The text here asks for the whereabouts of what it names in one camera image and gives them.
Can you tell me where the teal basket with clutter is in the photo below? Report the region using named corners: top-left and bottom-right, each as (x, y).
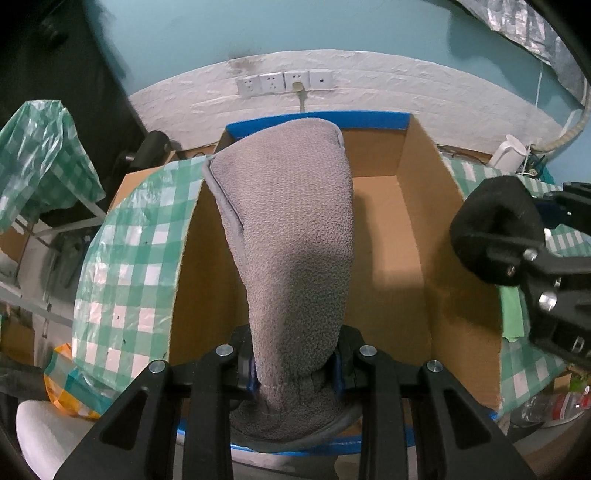
top-left (524, 150), bottom-right (552, 182)

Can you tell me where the green bubble wrap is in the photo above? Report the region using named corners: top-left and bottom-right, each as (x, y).
top-left (501, 285), bottom-right (526, 343)

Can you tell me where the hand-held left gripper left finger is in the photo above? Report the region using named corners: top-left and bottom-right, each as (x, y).
top-left (54, 325), bottom-right (257, 480)

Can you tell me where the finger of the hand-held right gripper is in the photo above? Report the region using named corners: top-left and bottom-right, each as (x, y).
top-left (475, 230), bottom-right (591, 324)
top-left (536, 181), bottom-right (591, 228)

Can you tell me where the green checked cloth on rack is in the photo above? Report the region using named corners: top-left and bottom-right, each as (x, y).
top-left (0, 99), bottom-right (107, 232)

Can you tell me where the thin white hanging cord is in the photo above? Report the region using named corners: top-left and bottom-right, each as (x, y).
top-left (537, 60), bottom-right (544, 145)

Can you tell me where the orange yellow bag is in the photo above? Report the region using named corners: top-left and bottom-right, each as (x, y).
top-left (43, 345), bottom-right (101, 419)

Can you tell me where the grey towel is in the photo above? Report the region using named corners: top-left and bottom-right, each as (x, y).
top-left (203, 119), bottom-right (356, 444)

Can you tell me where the green checked plastic tablecloth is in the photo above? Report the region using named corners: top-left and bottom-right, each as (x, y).
top-left (71, 152), bottom-right (591, 411)

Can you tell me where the white electric kettle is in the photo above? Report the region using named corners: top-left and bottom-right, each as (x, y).
top-left (488, 134), bottom-right (532, 171)

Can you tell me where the beige corrugated hose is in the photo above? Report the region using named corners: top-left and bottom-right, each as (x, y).
top-left (534, 107), bottom-right (586, 151)

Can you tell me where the silver foil sheet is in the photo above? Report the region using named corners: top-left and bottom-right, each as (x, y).
top-left (455, 0), bottom-right (591, 100)

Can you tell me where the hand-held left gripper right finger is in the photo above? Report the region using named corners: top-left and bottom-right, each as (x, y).
top-left (335, 325), bottom-right (539, 480)

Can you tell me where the cardboard box with blue rim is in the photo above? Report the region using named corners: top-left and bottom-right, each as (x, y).
top-left (168, 111), bottom-right (504, 457)

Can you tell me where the clear plastic bottle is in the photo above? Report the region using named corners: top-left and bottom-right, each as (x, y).
top-left (521, 391), bottom-right (588, 428)

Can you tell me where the black cylindrical object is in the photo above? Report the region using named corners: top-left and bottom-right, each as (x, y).
top-left (137, 130), bottom-right (170, 169)

